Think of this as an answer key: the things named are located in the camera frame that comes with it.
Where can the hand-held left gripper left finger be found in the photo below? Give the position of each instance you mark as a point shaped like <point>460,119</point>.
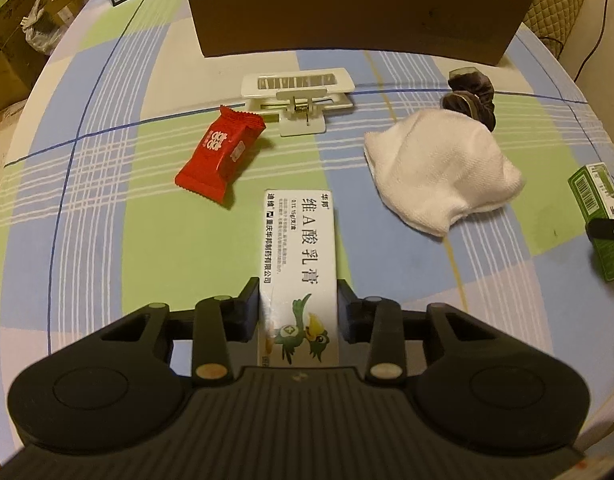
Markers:
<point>247,310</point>

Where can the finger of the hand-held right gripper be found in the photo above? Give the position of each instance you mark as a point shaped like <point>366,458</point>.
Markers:
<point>607,230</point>

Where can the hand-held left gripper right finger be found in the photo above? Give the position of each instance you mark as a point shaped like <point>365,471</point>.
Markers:
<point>348,310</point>

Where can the green medicine box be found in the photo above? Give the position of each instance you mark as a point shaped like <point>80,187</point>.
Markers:
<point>594,190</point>

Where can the white ointment box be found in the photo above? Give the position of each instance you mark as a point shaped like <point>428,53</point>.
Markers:
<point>302,260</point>

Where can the white cloth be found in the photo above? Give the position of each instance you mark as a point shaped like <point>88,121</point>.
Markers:
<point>437,165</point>

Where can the white hair clip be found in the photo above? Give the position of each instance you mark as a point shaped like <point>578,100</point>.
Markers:
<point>302,127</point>

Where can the dark hair scrunchie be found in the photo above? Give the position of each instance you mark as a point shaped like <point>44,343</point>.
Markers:
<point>474,92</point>

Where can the brown storage box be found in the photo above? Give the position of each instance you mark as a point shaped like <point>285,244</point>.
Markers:
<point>337,10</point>

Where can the red snack packet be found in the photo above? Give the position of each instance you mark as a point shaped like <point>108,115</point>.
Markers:
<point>219,152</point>

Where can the large cardboard box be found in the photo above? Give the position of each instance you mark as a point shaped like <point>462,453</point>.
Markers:
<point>7,60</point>

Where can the clear plastic bag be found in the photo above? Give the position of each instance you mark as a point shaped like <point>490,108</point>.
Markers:
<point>42,30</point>

